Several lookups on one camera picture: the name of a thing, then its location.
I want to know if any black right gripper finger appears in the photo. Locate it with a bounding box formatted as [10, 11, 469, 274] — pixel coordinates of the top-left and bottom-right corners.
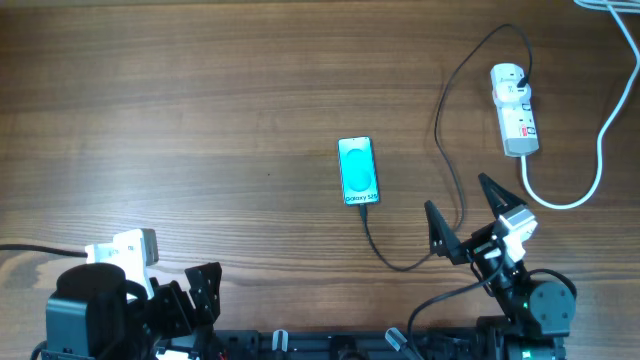
[424, 201, 463, 260]
[478, 173, 526, 218]

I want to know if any white power strip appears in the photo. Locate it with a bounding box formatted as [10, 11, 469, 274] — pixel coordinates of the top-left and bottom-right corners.
[490, 63, 539, 158]

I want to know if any turquoise screen smartphone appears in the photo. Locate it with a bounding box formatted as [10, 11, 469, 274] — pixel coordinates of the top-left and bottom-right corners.
[337, 136, 379, 206]

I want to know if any black charging cable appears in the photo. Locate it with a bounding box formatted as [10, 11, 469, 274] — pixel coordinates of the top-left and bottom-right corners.
[357, 23, 534, 273]

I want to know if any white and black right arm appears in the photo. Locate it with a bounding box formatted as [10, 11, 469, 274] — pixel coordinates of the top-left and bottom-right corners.
[407, 173, 577, 359]

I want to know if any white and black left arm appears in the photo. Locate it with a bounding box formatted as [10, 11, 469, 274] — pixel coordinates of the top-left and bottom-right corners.
[31, 262, 222, 360]

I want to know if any white USB charger plug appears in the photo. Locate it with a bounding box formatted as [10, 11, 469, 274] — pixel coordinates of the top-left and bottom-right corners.
[492, 81, 531, 107]

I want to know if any white power strip cord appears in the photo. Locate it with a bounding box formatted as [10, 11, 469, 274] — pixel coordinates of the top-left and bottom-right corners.
[519, 0, 640, 211]

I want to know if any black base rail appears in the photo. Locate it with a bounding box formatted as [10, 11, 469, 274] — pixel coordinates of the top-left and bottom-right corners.
[213, 326, 567, 360]

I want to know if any white cable at corner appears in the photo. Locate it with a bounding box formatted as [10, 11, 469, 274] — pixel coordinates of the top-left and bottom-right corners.
[572, 0, 640, 15]

